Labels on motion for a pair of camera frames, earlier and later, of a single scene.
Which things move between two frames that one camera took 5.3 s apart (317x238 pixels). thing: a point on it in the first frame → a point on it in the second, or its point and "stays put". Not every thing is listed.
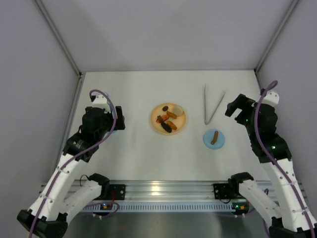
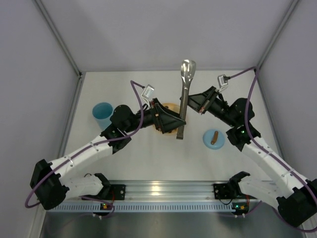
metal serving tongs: (205, 121) → (187, 70)
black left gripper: (119, 117) → (156, 115)
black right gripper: (240, 109) → (208, 99)
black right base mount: (230, 191) stays put
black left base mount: (119, 192) stays put
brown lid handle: (215, 137) stays put
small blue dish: (208, 137) stays put
